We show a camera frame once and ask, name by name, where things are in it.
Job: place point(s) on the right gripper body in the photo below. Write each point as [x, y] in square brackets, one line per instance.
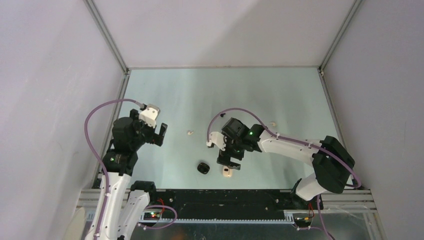
[233, 149]

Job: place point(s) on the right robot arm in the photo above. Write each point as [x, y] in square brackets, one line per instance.
[331, 162]

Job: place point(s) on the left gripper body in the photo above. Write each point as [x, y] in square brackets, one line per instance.
[144, 132]

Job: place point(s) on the right controller board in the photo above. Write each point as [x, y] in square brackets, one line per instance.
[302, 223]

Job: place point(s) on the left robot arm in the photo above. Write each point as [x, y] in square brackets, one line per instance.
[114, 220]

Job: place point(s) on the black earbud charging case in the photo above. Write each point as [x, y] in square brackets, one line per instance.
[203, 168]

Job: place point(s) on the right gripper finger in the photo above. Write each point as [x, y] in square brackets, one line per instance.
[224, 160]
[234, 165]

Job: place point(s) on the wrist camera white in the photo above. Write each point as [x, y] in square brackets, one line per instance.
[216, 139]
[149, 115]

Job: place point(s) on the left controller board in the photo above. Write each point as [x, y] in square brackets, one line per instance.
[152, 216]

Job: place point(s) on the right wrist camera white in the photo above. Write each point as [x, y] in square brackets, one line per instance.
[216, 139]

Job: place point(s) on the beige earbud charging case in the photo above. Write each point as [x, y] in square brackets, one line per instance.
[227, 172]

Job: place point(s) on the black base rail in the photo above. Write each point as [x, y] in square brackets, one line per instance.
[232, 204]

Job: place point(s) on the controller board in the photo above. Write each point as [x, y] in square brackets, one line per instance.
[152, 216]
[302, 223]

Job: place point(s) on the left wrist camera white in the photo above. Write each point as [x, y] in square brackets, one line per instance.
[149, 115]

